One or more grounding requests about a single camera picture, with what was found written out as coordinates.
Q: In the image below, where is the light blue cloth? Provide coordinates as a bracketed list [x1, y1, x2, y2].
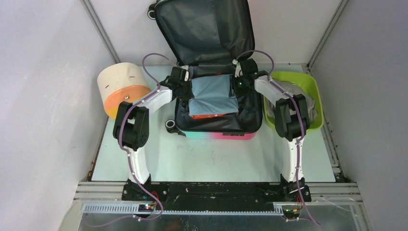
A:
[188, 75, 239, 116]

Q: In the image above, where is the orange red item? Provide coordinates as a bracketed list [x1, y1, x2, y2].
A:
[190, 112, 237, 120]

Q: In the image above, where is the grey garment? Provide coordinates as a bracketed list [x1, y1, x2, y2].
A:
[266, 80, 318, 123]

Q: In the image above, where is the pink teal cartoon suitcase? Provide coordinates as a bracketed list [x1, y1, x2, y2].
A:
[147, 0, 263, 140]

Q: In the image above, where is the cream orange cylindrical container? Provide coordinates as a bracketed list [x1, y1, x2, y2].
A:
[97, 63, 151, 120]

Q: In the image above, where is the lime green plastic tray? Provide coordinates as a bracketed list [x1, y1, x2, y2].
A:
[271, 71, 324, 132]

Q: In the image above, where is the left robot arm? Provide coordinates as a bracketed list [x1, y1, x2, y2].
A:
[113, 65, 192, 201]

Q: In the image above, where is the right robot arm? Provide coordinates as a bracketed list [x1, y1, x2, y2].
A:
[232, 59, 310, 201]

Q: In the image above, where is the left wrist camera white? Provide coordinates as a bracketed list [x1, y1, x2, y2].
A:
[179, 65, 190, 82]

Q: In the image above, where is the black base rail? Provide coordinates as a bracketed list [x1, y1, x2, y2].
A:
[121, 180, 311, 211]

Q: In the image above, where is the grey cable duct strip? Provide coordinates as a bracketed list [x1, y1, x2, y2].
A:
[82, 203, 283, 216]

